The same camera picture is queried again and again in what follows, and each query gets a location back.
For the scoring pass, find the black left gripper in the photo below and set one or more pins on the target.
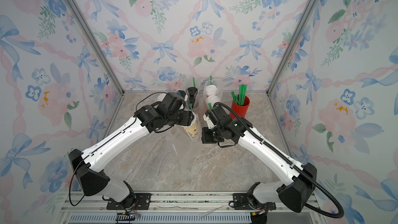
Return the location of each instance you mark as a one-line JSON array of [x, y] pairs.
[[187, 118]]

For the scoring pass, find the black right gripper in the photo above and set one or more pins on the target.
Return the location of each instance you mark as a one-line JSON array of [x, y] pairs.
[[207, 136]]

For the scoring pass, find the clear plastic carrier bag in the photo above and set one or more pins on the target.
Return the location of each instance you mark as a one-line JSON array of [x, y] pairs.
[[217, 82]]

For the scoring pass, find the black-lid red cup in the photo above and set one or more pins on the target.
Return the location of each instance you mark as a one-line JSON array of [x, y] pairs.
[[192, 92], [192, 101]]

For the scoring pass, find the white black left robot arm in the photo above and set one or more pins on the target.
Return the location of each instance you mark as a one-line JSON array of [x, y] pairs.
[[89, 164]]

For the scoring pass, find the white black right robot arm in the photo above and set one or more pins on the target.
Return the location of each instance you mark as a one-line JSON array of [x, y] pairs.
[[292, 190]]

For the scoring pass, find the red straw holder cup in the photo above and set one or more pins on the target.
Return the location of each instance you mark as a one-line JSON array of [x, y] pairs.
[[241, 110]]

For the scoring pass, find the green wrapped straws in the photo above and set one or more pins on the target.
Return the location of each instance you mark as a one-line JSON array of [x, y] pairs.
[[239, 99]]

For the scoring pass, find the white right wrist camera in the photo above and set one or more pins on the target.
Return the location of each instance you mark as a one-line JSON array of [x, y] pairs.
[[209, 123]]

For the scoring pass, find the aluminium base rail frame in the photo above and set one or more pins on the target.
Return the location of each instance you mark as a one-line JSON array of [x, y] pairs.
[[188, 207]]

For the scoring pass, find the left aluminium corner post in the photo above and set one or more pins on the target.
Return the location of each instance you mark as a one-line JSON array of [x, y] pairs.
[[90, 37]]

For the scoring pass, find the aluminium corner post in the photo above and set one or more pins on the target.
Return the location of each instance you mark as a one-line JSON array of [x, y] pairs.
[[90, 37], [296, 35]]

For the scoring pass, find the right aluminium corner post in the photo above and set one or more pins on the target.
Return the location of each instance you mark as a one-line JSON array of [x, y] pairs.
[[296, 35]]

